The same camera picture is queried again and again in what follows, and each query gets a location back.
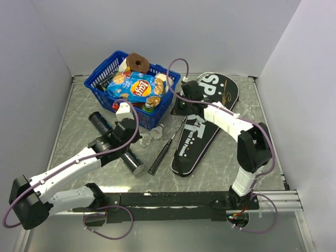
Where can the white shuttlecock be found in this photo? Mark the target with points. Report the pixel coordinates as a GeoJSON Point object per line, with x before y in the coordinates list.
{"type": "Point", "coordinates": [145, 139]}
{"type": "Point", "coordinates": [157, 132]}

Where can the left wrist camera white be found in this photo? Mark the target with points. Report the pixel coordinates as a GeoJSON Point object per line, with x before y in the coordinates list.
{"type": "Point", "coordinates": [123, 111]}

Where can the black racket cover bag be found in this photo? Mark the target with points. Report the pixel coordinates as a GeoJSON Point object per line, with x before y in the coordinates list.
{"type": "Point", "coordinates": [197, 134]}

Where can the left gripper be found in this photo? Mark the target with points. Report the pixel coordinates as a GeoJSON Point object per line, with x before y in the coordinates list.
{"type": "Point", "coordinates": [138, 136]}

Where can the aluminium frame rail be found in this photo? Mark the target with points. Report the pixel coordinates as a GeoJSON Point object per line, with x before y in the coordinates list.
{"type": "Point", "coordinates": [285, 201]}

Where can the blue plastic basket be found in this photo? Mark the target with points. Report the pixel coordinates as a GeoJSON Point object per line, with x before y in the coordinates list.
{"type": "Point", "coordinates": [100, 78]}

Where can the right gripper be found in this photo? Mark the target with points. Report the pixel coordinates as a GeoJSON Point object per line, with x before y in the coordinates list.
{"type": "Point", "coordinates": [176, 110]}

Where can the badminton racket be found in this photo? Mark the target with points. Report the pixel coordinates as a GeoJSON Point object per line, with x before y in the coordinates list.
{"type": "Point", "coordinates": [152, 170]}

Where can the black shuttlecock tube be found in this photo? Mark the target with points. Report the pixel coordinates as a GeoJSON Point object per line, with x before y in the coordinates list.
{"type": "Point", "coordinates": [129, 158]}

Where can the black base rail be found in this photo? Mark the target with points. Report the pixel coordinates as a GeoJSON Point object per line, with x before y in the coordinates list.
{"type": "Point", "coordinates": [169, 206]}

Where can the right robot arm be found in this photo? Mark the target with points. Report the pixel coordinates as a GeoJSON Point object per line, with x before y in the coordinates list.
{"type": "Point", "coordinates": [254, 149]}

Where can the blue Lays chip bag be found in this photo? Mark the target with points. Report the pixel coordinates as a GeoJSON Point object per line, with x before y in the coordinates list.
{"type": "Point", "coordinates": [137, 87]}

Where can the brown chocolate donut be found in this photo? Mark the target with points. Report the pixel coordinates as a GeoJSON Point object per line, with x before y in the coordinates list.
{"type": "Point", "coordinates": [137, 63]}

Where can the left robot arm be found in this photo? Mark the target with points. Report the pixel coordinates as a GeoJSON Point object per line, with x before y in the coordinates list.
{"type": "Point", "coordinates": [34, 200]}

